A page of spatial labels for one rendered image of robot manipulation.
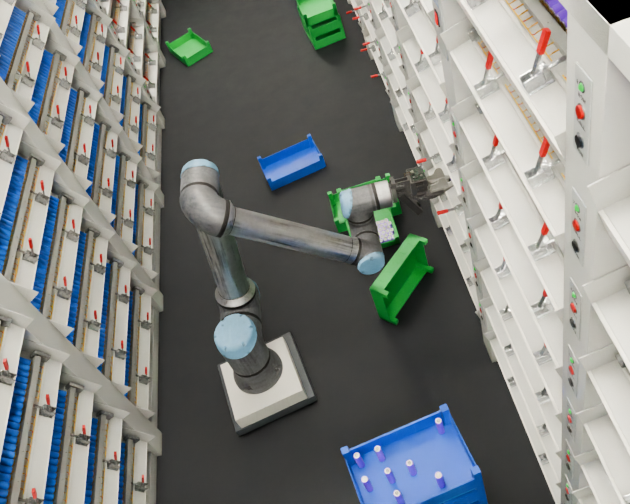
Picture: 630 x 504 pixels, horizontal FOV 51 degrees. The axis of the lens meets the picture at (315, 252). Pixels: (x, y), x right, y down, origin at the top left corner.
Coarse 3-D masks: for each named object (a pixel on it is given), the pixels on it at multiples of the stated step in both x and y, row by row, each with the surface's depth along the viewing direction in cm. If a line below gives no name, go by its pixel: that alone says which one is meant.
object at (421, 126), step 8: (416, 128) 243; (424, 128) 243; (424, 136) 242; (424, 144) 240; (432, 144) 238; (432, 152) 236; (432, 160) 233; (448, 192) 221; (456, 192) 219; (456, 200) 217; (456, 216) 214; (464, 216) 212; (464, 224) 210; (464, 232) 208; (464, 240) 200
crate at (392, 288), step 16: (416, 240) 256; (400, 256) 253; (416, 256) 269; (384, 272) 250; (400, 272) 263; (416, 272) 271; (432, 272) 269; (384, 288) 245; (400, 288) 268; (384, 304) 250; (400, 304) 263
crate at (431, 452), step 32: (448, 416) 172; (352, 448) 172; (384, 448) 175; (416, 448) 173; (448, 448) 171; (352, 480) 167; (384, 480) 170; (416, 480) 168; (448, 480) 165; (480, 480) 160
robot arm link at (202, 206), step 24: (192, 192) 191; (192, 216) 191; (216, 216) 189; (240, 216) 193; (264, 216) 198; (264, 240) 198; (288, 240) 199; (312, 240) 202; (336, 240) 205; (360, 240) 209; (360, 264) 208
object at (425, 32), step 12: (408, 0) 194; (408, 12) 188; (420, 12) 188; (420, 24) 184; (432, 24) 180; (420, 36) 181; (432, 36) 178; (432, 48) 176; (432, 60) 170; (444, 84) 158
